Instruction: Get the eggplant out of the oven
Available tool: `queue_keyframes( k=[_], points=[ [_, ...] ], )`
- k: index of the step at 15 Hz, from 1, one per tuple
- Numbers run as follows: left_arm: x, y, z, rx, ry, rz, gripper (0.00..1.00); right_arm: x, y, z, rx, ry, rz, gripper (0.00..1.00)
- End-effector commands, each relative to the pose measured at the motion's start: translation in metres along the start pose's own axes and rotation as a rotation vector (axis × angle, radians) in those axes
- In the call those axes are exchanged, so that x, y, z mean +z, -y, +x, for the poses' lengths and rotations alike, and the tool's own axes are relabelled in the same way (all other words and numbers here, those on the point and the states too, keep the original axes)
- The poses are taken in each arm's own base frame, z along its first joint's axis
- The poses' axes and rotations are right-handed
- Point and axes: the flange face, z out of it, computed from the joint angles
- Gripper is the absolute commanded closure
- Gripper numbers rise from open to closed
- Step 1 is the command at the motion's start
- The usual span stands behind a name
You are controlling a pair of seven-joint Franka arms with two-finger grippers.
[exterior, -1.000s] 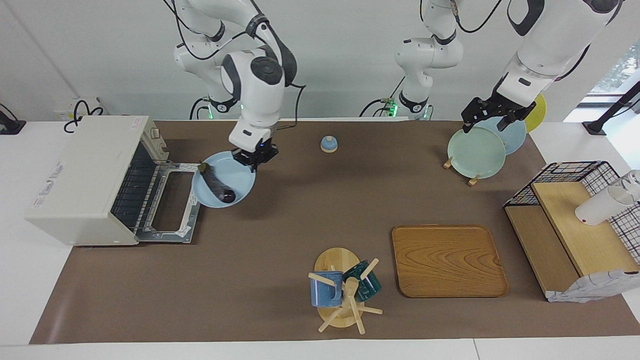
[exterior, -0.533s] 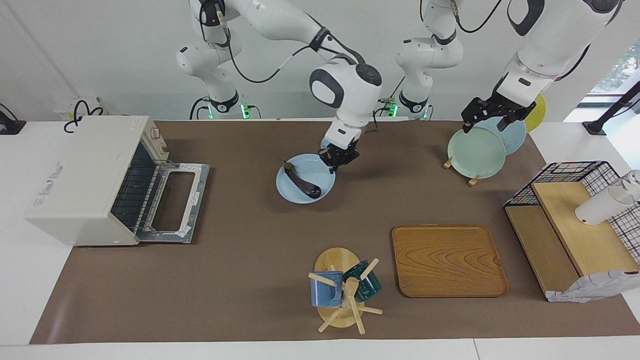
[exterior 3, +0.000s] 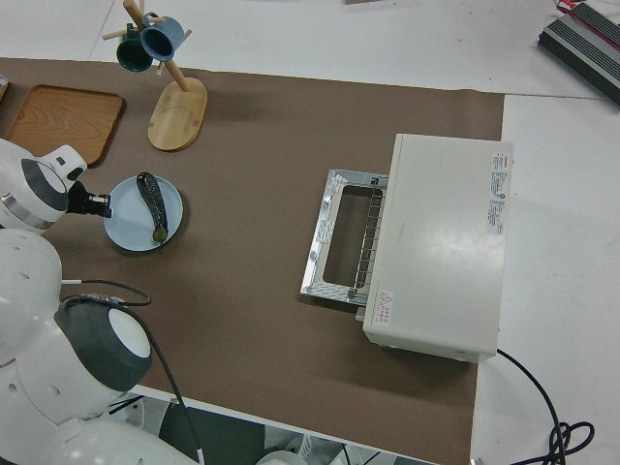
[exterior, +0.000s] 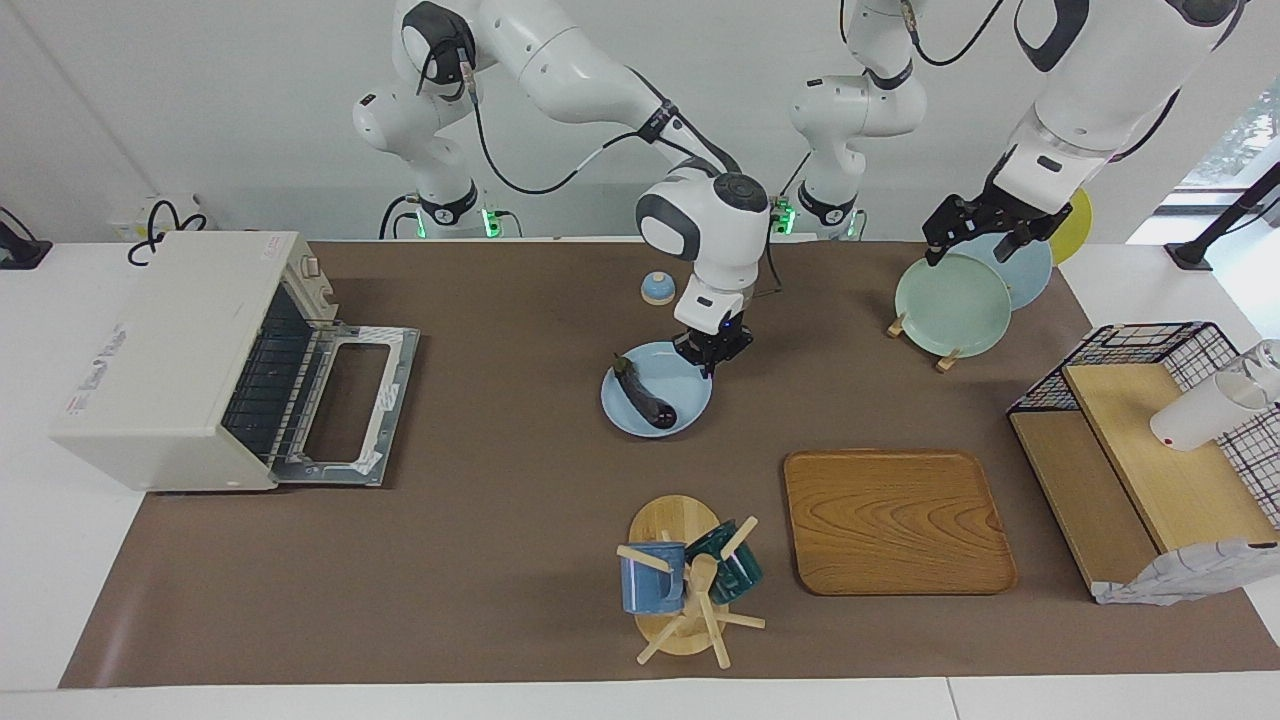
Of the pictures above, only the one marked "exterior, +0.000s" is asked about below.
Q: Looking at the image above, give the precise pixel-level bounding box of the light blue serving plate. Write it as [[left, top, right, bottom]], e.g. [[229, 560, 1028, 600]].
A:
[[600, 342, 714, 439]]

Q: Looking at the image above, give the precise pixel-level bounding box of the dark purple eggplant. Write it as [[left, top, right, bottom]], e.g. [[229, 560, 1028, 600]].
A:
[[613, 355, 678, 431]]

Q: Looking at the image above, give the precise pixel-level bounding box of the glass oven door with handle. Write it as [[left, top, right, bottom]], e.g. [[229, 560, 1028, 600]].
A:
[[270, 322, 421, 488]]

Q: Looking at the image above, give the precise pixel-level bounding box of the white toaster oven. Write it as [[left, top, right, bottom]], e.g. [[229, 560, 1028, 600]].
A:
[[50, 232, 339, 493]]

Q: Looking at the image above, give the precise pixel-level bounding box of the pale blue racked plate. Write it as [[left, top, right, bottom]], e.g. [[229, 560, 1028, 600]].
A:
[[965, 232, 1054, 311]]

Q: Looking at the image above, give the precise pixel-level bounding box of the mint green plate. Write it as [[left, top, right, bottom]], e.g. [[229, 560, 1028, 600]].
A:
[[894, 253, 1013, 359]]

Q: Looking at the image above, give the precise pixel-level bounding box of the yellow plate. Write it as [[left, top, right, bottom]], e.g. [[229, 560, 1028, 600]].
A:
[[1048, 188, 1093, 266]]

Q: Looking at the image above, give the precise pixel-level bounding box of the wooden plate rack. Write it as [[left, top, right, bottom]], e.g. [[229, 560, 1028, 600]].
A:
[[886, 312, 963, 373]]

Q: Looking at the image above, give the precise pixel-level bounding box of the wooden mug tree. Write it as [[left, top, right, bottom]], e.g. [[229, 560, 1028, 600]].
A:
[[616, 495, 767, 669]]

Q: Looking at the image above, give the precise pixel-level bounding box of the black stand with bar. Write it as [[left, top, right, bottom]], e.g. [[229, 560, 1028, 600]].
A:
[[1165, 160, 1280, 271]]

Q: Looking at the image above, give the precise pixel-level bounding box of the dark green mug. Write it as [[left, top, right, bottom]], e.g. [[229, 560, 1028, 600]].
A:
[[685, 520, 764, 605]]

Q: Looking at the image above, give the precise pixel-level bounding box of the blue mug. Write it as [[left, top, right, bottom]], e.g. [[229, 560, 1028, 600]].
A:
[[620, 541, 688, 615]]

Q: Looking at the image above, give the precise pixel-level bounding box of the wooden serving tray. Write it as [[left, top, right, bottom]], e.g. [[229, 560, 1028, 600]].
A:
[[783, 449, 1019, 597]]

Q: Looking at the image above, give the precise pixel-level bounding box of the white cup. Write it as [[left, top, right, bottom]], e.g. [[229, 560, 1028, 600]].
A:
[[1149, 372, 1263, 453]]

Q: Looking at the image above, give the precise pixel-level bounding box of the brown table mat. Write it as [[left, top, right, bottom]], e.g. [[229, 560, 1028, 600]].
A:
[[58, 240, 1280, 689]]

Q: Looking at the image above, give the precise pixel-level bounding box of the clear glass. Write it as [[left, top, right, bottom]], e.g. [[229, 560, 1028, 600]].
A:
[[1228, 340, 1280, 406]]

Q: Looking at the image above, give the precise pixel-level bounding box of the wooden stepped shelf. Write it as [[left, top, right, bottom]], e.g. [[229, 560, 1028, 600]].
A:
[[1008, 362, 1280, 601]]

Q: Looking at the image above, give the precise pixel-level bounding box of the grey checked cloth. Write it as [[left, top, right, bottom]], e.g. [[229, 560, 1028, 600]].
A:
[[1092, 538, 1280, 607]]

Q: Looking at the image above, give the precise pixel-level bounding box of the black left arm base cable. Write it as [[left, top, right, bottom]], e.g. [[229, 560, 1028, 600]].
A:
[[765, 150, 813, 241]]

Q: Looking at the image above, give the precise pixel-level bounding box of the black arm base cable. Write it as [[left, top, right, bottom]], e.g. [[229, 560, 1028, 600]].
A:
[[765, 150, 813, 241], [378, 194, 423, 241]]

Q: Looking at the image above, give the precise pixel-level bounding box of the black wire basket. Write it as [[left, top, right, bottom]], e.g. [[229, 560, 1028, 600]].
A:
[[1007, 321, 1280, 531]]

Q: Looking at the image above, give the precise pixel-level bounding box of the window with grey frame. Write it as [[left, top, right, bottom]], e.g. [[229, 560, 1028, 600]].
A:
[[1155, 75, 1280, 216]]

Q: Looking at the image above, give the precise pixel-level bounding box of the black right arm base cable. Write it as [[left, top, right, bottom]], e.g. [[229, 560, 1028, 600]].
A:
[[378, 194, 423, 241]]

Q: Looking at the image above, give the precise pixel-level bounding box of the looped black cable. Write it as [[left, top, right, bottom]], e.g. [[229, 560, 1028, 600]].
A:
[[127, 198, 208, 267]]

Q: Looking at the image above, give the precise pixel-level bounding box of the black clamp mount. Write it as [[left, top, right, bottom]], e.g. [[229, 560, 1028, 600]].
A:
[[0, 205, 53, 271]]

